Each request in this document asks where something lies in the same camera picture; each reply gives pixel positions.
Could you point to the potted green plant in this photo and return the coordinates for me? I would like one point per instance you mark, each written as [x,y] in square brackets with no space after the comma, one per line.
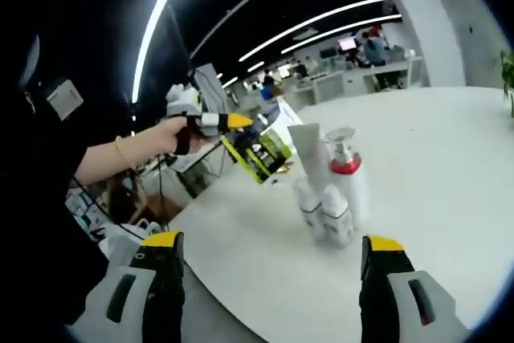
[508,78]

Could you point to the white mesh office chair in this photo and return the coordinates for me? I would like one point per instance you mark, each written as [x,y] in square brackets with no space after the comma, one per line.
[124,240]

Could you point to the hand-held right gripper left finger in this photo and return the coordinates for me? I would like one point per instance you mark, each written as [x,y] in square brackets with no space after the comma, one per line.
[166,278]

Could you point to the person's left hand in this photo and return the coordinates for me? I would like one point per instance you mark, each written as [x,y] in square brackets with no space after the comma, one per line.
[168,136]

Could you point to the computer monitor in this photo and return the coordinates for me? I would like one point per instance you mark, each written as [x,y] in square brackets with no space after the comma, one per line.
[347,43]

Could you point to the ceiling air conditioner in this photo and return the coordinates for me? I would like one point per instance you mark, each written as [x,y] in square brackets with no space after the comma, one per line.
[64,100]

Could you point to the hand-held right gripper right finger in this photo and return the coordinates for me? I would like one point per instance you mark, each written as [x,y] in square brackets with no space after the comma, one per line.
[379,282]

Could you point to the white skincare pump bottle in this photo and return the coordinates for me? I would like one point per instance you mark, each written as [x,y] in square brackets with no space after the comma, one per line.
[357,190]

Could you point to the white skincare tube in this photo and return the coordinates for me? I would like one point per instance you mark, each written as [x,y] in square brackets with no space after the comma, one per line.
[309,150]

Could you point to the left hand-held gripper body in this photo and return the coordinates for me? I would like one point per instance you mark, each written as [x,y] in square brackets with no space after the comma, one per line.
[184,102]

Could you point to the person's black clothing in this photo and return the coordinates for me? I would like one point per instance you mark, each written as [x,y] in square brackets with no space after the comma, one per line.
[32,198]

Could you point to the green black skincare packet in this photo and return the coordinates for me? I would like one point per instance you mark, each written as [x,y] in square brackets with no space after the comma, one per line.
[261,154]

